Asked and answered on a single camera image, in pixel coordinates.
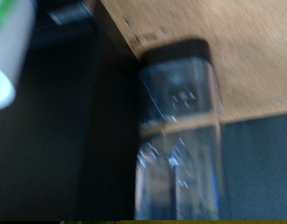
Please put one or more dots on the black Keurig coffee machine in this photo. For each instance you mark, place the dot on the black Keurig coffee machine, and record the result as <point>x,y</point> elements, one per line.
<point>71,124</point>

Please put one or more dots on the white mug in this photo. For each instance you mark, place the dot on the white mug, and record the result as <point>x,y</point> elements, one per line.
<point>6,56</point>

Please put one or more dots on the clear water reservoir black lid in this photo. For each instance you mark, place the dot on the clear water reservoir black lid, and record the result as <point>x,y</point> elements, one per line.
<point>177,124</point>

